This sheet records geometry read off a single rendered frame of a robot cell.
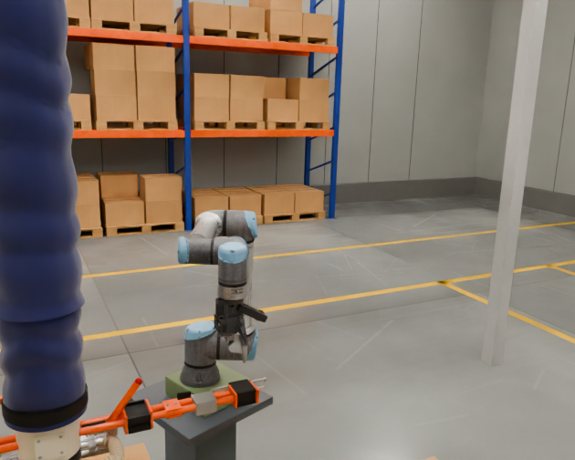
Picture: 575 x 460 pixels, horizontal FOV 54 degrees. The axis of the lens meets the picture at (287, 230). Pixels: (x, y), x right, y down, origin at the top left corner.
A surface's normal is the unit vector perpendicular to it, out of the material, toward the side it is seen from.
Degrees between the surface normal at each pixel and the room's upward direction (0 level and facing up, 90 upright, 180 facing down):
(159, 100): 90
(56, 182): 87
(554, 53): 90
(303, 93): 90
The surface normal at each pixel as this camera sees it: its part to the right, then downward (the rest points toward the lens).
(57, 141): 0.81, 0.36
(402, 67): 0.44, 0.22
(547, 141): -0.90, 0.08
